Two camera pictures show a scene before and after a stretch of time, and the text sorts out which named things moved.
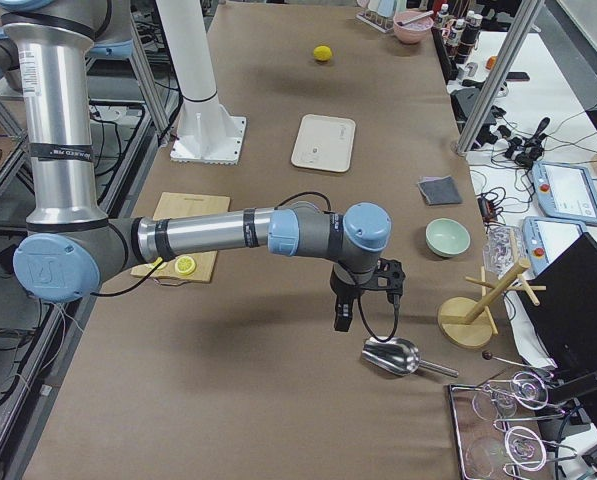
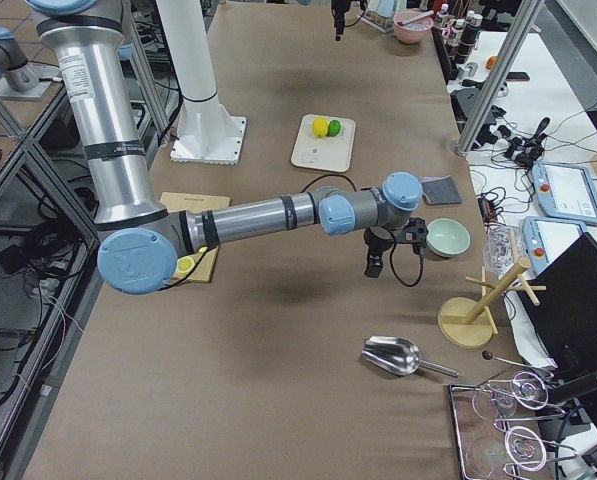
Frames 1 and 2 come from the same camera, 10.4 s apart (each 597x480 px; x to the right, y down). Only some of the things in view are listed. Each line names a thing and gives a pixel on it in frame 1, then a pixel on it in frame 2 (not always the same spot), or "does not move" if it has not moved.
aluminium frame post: [501, 66] does not move
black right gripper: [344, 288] to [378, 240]
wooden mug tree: [466, 322] does not move
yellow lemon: [322, 53] to [320, 127]
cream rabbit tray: [325, 143] does not move
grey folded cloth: [440, 191] does not move
